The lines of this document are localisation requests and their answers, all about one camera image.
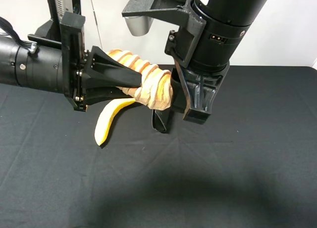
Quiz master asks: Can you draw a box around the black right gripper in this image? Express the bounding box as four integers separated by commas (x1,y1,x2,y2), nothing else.
164,27,231,125

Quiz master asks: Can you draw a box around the striped bread roll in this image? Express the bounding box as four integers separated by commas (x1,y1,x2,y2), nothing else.
107,49,173,111

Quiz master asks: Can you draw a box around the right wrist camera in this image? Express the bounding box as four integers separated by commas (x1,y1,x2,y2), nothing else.
121,0,194,37

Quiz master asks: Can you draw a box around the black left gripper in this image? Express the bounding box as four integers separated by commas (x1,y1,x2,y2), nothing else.
60,12,142,112

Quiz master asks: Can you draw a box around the black tablecloth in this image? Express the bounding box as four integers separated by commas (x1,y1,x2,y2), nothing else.
0,66,317,228

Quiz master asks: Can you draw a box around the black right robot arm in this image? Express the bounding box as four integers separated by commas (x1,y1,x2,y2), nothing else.
165,0,267,124

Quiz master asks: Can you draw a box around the yellow banana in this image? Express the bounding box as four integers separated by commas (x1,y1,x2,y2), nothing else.
94,98,136,146

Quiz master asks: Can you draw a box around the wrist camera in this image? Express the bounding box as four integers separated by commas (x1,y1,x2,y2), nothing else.
48,0,81,23
121,0,194,37

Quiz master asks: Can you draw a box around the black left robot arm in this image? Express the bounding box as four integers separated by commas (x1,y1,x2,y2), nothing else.
0,12,142,112

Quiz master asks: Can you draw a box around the black folded pouch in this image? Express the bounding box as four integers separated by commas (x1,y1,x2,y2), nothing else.
152,108,172,134

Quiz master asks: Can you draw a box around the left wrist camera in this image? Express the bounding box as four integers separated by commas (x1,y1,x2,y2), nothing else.
48,0,81,23

